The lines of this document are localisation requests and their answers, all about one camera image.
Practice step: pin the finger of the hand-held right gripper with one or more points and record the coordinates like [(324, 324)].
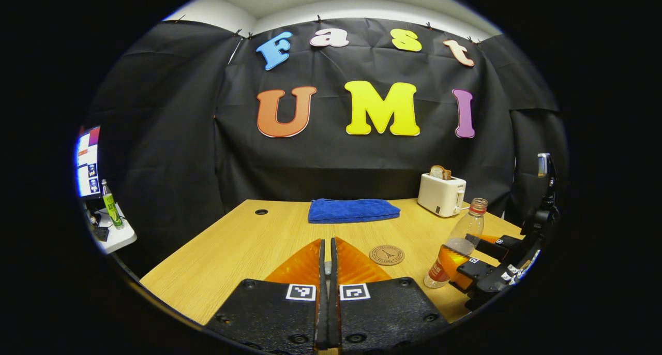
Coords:
[(496, 247), (476, 272)]

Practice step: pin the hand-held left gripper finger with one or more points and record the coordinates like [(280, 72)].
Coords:
[(321, 303), (334, 303)]

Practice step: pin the clear plastic water bottle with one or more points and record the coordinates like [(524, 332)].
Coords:
[(465, 231)]

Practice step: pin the round brown coaster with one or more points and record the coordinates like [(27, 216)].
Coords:
[(387, 254)]

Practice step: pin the green drink bottle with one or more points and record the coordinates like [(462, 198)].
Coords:
[(111, 207)]

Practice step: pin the white toaster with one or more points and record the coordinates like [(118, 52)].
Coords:
[(439, 195)]

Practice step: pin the bread slice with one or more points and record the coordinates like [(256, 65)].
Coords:
[(439, 173)]

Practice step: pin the blue folded towel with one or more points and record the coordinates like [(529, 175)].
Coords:
[(354, 211)]

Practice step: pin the white side table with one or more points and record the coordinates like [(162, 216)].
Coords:
[(121, 236)]

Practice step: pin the black keyboard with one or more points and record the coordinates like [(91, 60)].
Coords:
[(101, 234)]

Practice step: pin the computer monitor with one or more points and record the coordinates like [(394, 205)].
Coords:
[(88, 163)]

